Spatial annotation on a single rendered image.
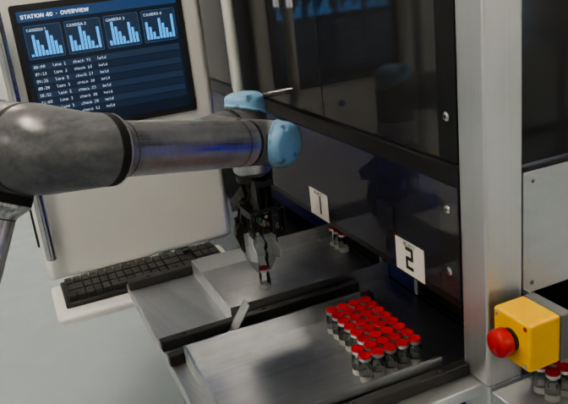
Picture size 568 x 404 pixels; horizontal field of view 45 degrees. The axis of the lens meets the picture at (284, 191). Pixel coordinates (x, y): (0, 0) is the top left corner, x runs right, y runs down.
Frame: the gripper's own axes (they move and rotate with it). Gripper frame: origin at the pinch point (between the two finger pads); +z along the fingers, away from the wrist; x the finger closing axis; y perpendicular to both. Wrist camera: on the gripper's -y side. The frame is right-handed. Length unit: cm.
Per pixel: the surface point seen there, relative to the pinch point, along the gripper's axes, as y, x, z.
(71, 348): -165, -36, 94
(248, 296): 2.2, -4.4, 5.2
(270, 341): 20.9, -7.4, 5.2
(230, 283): -5.6, -5.6, 5.3
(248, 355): 22.8, -12.3, 5.2
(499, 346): 58, 12, -7
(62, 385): -137, -43, 94
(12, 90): -44, -38, -37
